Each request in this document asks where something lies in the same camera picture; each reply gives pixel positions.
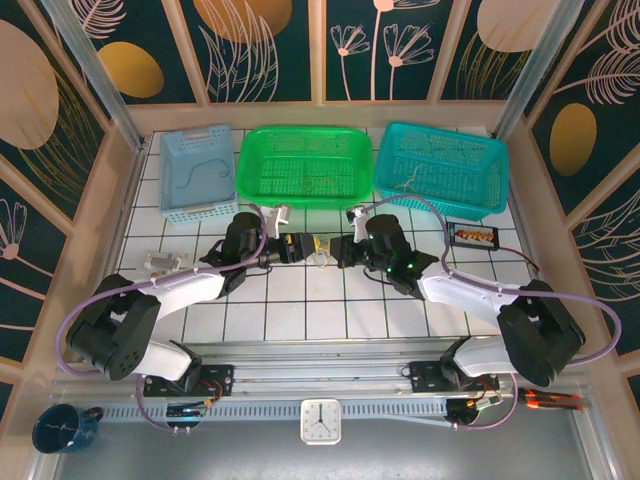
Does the aluminium mounting rail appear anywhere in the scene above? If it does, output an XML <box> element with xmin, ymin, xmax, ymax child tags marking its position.
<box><xmin>49</xmin><ymin>339</ymin><xmax>599</xmax><ymax>401</ymax></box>

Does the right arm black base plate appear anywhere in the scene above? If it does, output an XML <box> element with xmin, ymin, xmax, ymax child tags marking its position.
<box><xmin>408</xmin><ymin>360</ymin><xmax>500</xmax><ymax>394</ymax></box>

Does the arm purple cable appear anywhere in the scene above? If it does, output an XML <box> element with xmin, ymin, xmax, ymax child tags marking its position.
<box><xmin>349</xmin><ymin>194</ymin><xmax>624</xmax><ymax>431</ymax></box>
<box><xmin>55</xmin><ymin>203</ymin><xmax>274</xmax><ymax>432</ymax></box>

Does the teal plastic basket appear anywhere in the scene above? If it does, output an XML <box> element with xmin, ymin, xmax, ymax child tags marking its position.
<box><xmin>373</xmin><ymin>121</ymin><xmax>511</xmax><ymax>221</ymax></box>

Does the green plastic basket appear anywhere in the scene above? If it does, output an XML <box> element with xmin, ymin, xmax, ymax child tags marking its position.
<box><xmin>234</xmin><ymin>125</ymin><xmax>376</xmax><ymax>211</ymax></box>

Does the black box with orange items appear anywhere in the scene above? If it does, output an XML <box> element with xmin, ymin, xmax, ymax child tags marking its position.
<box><xmin>444</xmin><ymin>221</ymin><xmax>501</xmax><ymax>250</ymax></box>

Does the grey slotted cable duct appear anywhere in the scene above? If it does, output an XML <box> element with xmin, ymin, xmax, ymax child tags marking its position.
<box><xmin>99</xmin><ymin>398</ymin><xmax>451</xmax><ymax>422</ymax></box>

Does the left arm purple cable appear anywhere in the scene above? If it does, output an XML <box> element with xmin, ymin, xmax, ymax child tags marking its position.
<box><xmin>55</xmin><ymin>203</ymin><xmax>274</xmax><ymax>432</ymax></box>

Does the aluminium frame post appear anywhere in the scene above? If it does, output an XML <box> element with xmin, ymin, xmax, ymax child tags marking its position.
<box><xmin>492</xmin><ymin>0</ymin><xmax>599</xmax><ymax>139</ymax></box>
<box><xmin>39</xmin><ymin>0</ymin><xmax>149</xmax><ymax>151</ymax></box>

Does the small circuit board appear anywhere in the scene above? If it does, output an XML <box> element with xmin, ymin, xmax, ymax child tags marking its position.
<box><xmin>467</xmin><ymin>394</ymin><xmax>504</xmax><ymax>411</ymax></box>
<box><xmin>164</xmin><ymin>403</ymin><xmax>210</xmax><ymax>420</ymax></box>

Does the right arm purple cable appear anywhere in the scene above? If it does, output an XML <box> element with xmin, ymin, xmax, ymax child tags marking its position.
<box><xmin>349</xmin><ymin>194</ymin><xmax>624</xmax><ymax>431</ymax></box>

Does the thin red black wire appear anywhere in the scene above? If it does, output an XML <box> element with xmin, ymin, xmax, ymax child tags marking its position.
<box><xmin>498</xmin><ymin>244</ymin><xmax>542</xmax><ymax>274</ymax></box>

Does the light blue plastic basket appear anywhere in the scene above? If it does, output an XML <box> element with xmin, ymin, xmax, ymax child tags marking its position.
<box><xmin>158</xmin><ymin>124</ymin><xmax>239</xmax><ymax>226</ymax></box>

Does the white square analog clock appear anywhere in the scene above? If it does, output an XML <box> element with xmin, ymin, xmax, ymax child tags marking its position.
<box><xmin>299</xmin><ymin>398</ymin><xmax>343</xmax><ymax>445</ymax></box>

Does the dark blue mug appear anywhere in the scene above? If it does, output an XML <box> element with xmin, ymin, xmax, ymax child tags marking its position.
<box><xmin>32</xmin><ymin>403</ymin><xmax>105</xmax><ymax>455</ymax></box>

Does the orange black hand tool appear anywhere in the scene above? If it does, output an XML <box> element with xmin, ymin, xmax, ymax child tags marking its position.
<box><xmin>517</xmin><ymin>387</ymin><xmax>584</xmax><ymax>412</ymax></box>

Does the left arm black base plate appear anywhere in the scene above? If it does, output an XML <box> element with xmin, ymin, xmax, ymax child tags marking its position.
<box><xmin>143</xmin><ymin>364</ymin><xmax>235</xmax><ymax>399</ymax></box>

